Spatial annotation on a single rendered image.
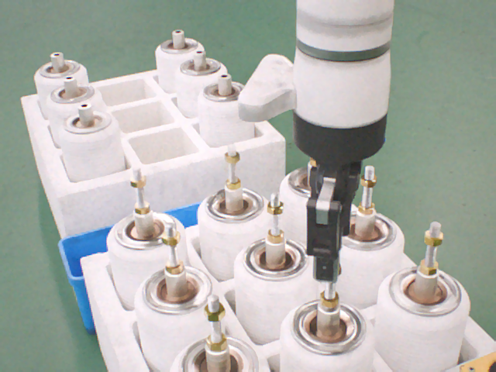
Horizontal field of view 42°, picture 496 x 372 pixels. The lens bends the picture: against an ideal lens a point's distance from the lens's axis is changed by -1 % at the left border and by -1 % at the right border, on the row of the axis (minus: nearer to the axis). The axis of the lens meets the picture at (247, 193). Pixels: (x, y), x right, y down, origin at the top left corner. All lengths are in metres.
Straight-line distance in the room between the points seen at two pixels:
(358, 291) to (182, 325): 0.22
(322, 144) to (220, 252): 0.35
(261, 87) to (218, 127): 0.60
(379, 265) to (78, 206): 0.49
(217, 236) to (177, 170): 0.28
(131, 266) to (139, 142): 0.42
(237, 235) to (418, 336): 0.25
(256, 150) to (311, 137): 0.60
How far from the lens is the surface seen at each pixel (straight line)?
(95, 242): 1.06
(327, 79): 0.48
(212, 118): 1.10
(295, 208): 0.86
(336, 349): 0.65
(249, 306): 0.75
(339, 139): 0.50
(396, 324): 0.71
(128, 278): 0.80
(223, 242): 0.82
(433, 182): 1.37
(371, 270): 0.78
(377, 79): 0.49
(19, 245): 1.26
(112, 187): 1.05
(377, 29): 0.48
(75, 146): 1.04
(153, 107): 1.29
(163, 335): 0.70
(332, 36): 0.47
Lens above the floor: 0.73
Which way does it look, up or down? 34 degrees down
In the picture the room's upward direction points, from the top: 2 degrees counter-clockwise
